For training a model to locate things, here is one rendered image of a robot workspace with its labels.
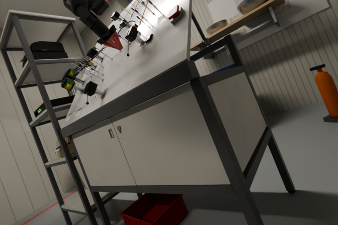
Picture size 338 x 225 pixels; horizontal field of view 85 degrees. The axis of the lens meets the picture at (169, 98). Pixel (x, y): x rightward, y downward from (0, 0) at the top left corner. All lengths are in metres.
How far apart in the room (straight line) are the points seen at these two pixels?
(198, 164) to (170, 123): 0.19
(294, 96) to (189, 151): 2.61
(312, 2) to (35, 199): 4.77
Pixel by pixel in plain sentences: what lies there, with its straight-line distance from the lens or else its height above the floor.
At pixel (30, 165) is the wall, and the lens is 3.76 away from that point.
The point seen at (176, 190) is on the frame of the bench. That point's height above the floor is 0.38.
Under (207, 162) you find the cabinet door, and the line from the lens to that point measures 0.74.
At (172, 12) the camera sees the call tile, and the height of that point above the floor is 1.10.
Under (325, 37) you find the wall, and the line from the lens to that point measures 3.18.
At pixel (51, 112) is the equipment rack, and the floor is 1.02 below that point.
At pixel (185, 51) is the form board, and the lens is 0.66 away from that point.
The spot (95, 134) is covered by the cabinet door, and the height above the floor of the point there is 0.74.
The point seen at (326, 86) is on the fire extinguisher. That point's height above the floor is 0.35.
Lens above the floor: 0.75
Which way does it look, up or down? 1 degrees up
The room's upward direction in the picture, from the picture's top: 22 degrees counter-clockwise
